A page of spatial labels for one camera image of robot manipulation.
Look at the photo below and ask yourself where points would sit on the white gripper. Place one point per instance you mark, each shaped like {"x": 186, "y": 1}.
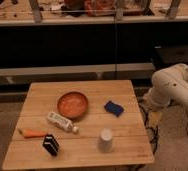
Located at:
{"x": 154, "y": 118}

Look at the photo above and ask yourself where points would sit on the black white eraser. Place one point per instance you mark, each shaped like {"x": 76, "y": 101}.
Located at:
{"x": 51, "y": 145}

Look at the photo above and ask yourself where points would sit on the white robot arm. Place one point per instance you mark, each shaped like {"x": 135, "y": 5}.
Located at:
{"x": 168, "y": 84}

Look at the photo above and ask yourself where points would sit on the white ceramic cup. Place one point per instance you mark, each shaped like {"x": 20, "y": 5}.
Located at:
{"x": 105, "y": 141}

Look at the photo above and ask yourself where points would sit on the orange bowl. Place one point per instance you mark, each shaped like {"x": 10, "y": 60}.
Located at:
{"x": 72, "y": 105}

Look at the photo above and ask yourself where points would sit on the long workbench shelf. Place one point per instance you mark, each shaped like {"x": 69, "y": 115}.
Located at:
{"x": 79, "y": 12}

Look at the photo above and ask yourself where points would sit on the black box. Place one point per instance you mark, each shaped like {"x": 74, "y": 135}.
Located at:
{"x": 170, "y": 55}

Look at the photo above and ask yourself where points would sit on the white plastic bottle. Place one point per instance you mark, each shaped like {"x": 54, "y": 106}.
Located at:
{"x": 62, "y": 122}

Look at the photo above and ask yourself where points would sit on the blue sponge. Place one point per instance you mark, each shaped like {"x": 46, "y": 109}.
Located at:
{"x": 114, "y": 108}

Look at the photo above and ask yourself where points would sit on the wooden folding table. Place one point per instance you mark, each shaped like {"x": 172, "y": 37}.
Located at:
{"x": 130, "y": 140}

